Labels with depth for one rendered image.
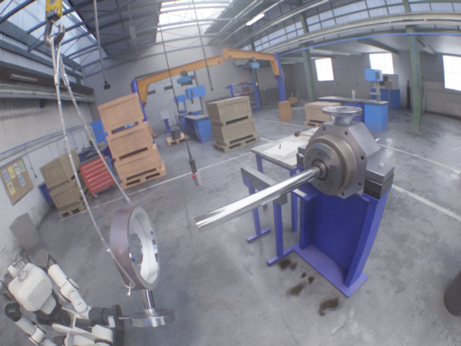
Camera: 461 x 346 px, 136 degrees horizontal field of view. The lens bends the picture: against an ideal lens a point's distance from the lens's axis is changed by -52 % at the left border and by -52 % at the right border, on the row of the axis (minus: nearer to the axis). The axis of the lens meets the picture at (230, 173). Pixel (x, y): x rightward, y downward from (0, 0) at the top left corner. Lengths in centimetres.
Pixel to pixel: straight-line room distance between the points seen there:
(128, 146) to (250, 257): 374
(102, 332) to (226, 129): 489
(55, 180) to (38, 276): 403
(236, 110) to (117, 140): 317
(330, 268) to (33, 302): 225
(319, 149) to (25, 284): 184
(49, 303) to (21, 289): 21
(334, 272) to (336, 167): 113
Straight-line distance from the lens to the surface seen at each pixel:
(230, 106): 530
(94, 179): 519
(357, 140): 117
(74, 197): 510
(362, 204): 147
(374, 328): 182
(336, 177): 113
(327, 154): 112
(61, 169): 499
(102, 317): 100
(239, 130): 544
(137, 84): 821
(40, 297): 137
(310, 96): 938
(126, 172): 495
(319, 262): 202
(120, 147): 483
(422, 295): 215
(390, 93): 1173
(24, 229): 496
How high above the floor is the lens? 161
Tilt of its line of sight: 24 degrees down
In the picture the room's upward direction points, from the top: 12 degrees counter-clockwise
